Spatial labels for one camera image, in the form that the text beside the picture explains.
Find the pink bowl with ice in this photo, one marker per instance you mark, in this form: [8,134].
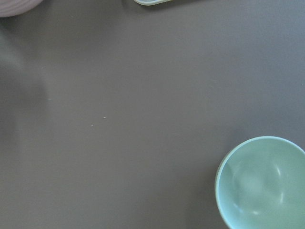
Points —
[10,8]

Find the light green bowl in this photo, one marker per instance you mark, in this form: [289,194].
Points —
[260,184]

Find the beige serving tray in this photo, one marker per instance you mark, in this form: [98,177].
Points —
[150,2]

